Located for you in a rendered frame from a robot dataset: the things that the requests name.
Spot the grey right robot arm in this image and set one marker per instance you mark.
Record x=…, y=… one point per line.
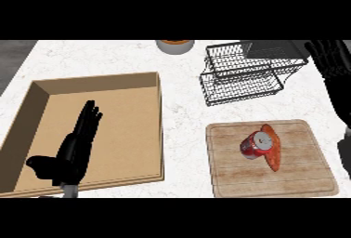
x=346, y=148

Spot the orange sweet potato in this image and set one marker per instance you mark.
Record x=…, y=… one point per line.
x=275, y=152

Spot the wooden cutting board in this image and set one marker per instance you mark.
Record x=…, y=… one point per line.
x=272, y=161

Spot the red soda can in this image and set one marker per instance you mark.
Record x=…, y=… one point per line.
x=256, y=145

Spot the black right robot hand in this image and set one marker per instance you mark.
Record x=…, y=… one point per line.
x=336, y=80

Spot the open wooden drawer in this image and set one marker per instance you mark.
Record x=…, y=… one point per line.
x=88, y=130

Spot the grey bowl with orange rim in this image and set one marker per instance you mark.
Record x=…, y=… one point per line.
x=176, y=46

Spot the dark grey appliance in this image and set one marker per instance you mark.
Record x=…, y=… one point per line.
x=14, y=59

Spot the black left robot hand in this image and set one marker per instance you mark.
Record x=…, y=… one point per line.
x=73, y=148

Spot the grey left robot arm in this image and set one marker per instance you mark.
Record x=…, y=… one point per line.
x=69, y=190

